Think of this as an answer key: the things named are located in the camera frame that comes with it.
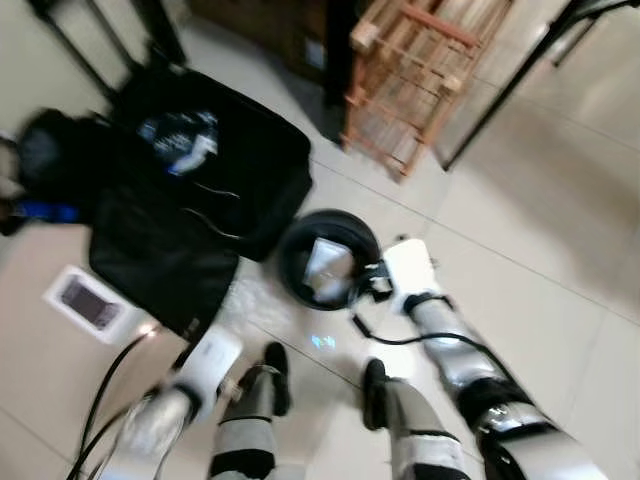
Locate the flat black fabric bag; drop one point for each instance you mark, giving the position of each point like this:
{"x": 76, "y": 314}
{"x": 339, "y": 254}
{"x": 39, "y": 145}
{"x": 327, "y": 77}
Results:
{"x": 160, "y": 270}

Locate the white phone box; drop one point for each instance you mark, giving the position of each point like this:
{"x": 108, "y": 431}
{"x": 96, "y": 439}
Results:
{"x": 90, "y": 302}

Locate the silver right robot leg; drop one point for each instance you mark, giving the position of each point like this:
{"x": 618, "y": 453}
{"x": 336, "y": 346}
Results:
{"x": 410, "y": 430}

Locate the small blue item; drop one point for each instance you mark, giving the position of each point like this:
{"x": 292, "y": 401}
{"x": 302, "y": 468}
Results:
{"x": 45, "y": 211}

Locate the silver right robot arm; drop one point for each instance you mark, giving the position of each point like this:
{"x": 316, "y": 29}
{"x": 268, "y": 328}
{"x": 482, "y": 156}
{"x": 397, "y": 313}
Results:
{"x": 470, "y": 365}

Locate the wooden slatted crate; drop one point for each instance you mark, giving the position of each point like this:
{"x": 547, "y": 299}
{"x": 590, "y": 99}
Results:
{"x": 415, "y": 80}

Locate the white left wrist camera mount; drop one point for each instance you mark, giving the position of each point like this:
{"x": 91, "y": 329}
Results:
{"x": 213, "y": 362}

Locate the black metal frame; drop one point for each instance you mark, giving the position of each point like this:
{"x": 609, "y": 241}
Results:
{"x": 70, "y": 45}

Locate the black backpack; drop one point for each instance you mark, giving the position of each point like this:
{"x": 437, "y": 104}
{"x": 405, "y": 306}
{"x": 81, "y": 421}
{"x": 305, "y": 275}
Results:
{"x": 60, "y": 155}

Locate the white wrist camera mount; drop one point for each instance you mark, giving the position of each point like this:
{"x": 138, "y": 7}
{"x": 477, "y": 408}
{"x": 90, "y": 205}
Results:
{"x": 412, "y": 268}
{"x": 213, "y": 362}

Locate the dark wooden cabinet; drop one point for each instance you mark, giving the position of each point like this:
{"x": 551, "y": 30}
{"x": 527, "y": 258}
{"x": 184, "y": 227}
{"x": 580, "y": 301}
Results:
{"x": 290, "y": 30}

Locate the white crumpled paper trash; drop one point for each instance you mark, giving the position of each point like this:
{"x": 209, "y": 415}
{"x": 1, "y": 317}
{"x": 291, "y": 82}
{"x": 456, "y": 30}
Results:
{"x": 325, "y": 265}

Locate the silver left robot leg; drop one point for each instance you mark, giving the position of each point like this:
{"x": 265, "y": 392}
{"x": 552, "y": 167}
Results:
{"x": 250, "y": 420}

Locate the black metal table leg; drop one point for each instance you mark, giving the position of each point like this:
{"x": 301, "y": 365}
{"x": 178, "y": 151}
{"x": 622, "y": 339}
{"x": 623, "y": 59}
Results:
{"x": 520, "y": 85}

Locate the round black rubbish bin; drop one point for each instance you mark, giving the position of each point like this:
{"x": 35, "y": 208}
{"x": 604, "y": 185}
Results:
{"x": 292, "y": 262}

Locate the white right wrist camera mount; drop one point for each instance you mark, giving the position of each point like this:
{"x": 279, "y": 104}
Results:
{"x": 412, "y": 268}

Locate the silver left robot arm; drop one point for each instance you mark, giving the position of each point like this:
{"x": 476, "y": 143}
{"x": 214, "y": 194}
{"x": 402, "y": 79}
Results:
{"x": 150, "y": 435}

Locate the silver robot leg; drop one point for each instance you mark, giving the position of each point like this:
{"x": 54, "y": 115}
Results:
{"x": 250, "y": 420}
{"x": 410, "y": 430}

